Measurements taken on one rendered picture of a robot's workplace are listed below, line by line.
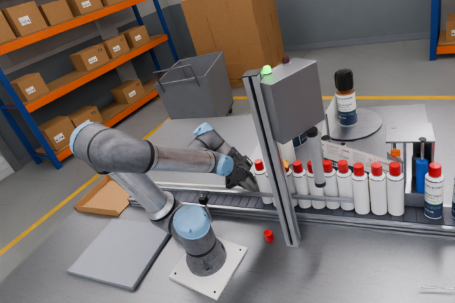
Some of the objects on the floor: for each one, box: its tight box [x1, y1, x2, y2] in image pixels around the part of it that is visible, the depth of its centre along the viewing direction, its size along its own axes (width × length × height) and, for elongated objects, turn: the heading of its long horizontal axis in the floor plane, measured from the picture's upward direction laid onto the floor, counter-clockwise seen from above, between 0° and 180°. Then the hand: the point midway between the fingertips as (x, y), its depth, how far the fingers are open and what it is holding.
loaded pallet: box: [180, 0, 288, 88], centre depth 498 cm, size 120×83×139 cm
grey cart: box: [153, 51, 234, 120], centre depth 387 cm, size 89×63×96 cm
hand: (256, 191), depth 132 cm, fingers closed
